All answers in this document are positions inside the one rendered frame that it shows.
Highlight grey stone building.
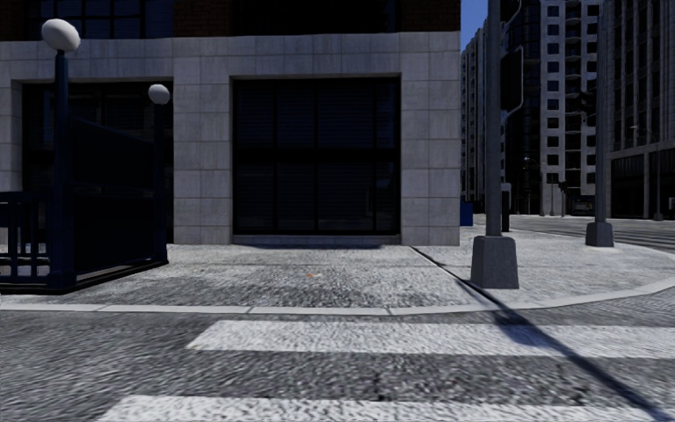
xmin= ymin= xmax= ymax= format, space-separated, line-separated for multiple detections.
xmin=0 ymin=0 xmax=462 ymax=247

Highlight pale concrete building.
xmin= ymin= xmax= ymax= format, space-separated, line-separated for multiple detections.
xmin=461 ymin=20 xmax=507 ymax=204

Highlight traffic light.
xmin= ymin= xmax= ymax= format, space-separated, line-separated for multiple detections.
xmin=470 ymin=0 xmax=525 ymax=290

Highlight white concrete tower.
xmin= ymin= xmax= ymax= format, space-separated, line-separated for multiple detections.
xmin=500 ymin=0 xmax=602 ymax=216

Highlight grey pole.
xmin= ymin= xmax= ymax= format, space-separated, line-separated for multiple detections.
xmin=584 ymin=0 xmax=615 ymax=248

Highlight dark stairway railing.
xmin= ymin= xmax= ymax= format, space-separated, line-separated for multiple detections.
xmin=0 ymin=18 xmax=171 ymax=295

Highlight grey concrete building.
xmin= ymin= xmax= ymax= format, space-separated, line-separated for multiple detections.
xmin=599 ymin=0 xmax=675 ymax=221

